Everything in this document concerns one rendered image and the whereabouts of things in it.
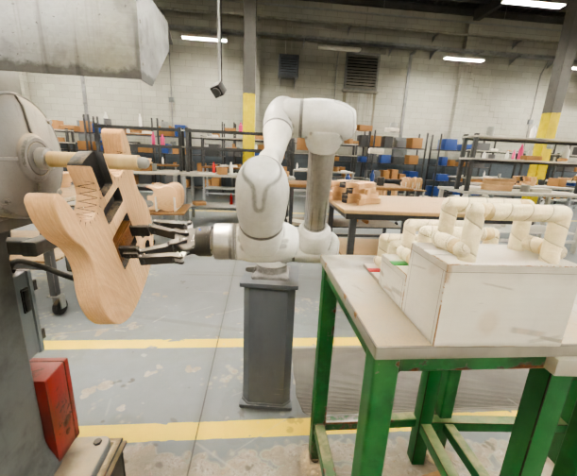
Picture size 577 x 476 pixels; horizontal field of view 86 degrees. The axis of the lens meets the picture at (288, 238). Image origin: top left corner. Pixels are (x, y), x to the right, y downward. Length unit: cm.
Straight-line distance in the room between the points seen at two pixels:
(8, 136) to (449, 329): 92
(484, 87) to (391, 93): 352
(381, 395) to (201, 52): 1199
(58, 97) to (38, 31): 1291
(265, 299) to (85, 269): 94
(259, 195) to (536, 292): 56
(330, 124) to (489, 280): 70
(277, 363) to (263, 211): 116
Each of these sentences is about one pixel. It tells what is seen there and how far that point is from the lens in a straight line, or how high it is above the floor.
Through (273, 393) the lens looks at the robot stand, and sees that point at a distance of 179.
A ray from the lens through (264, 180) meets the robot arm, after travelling 59.
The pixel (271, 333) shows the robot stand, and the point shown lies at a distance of 158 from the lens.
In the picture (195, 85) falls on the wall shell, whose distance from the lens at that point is 1212.
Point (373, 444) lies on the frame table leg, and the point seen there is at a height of 68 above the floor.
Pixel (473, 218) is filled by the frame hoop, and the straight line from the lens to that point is 65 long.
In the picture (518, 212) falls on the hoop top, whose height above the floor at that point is 120.
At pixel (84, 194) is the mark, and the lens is 74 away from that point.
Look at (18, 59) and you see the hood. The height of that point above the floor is 140.
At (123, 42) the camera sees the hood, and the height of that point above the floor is 144.
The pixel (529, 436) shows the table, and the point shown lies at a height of 66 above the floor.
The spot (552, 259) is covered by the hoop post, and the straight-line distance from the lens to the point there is 77.
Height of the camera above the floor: 128
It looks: 15 degrees down
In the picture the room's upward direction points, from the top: 3 degrees clockwise
